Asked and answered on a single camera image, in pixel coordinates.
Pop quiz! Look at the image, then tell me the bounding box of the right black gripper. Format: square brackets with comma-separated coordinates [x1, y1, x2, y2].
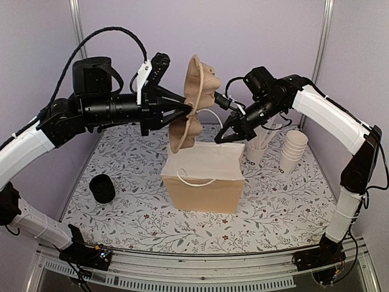
[214, 95, 285, 144]

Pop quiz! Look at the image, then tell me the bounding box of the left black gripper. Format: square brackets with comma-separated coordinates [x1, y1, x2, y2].
[84, 85, 192, 136]

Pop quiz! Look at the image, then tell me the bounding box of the brown cardboard cup carrier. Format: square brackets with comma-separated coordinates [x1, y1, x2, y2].
[169, 54, 221, 153]

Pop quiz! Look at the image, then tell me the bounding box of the brown paper bag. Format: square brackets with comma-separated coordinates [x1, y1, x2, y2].
[160, 108, 246, 213]

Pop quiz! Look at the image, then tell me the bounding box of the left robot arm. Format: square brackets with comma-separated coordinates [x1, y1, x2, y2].
[1, 53, 191, 264]

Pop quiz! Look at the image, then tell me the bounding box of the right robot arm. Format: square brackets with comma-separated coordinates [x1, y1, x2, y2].
[215, 66, 383, 268]

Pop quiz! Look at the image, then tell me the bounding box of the bundle of wrapped straws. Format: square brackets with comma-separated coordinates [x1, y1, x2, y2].
[251, 124, 281, 150]

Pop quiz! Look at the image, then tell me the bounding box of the cup holding straws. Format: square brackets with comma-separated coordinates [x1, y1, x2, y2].
[246, 144, 268, 167]

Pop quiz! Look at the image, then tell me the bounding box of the stack of white paper cups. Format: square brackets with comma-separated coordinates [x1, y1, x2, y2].
[279, 130, 308, 175]

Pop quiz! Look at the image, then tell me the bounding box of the stack of black lids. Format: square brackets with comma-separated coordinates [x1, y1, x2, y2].
[89, 174, 115, 204]

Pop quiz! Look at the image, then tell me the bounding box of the floral table mat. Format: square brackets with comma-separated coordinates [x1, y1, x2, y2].
[63, 125, 336, 254]

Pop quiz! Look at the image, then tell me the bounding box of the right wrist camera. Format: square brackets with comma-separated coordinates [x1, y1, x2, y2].
[214, 92, 245, 111]

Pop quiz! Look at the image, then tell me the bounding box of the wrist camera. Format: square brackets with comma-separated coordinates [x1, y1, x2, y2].
[135, 53, 171, 103]
[214, 92, 245, 111]

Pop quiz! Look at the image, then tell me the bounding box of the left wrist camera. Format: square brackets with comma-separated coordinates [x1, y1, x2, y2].
[135, 53, 171, 103]

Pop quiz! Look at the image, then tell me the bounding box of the left aluminium frame post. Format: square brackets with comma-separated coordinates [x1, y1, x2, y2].
[69, 0, 84, 44]

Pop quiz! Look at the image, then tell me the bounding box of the aluminium frame post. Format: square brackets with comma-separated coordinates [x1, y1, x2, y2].
[69, 0, 84, 44]
[299, 0, 334, 130]

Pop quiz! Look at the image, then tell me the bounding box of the right aluminium frame post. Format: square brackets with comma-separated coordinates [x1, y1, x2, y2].
[299, 0, 334, 130]

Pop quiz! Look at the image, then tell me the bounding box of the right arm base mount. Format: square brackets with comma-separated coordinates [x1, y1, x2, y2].
[292, 235, 346, 285]

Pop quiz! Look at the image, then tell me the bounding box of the front aluminium rail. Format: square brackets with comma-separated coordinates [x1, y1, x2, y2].
[26, 237, 385, 291]

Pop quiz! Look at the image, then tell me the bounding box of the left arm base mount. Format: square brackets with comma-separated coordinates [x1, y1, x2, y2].
[59, 224, 112, 271]

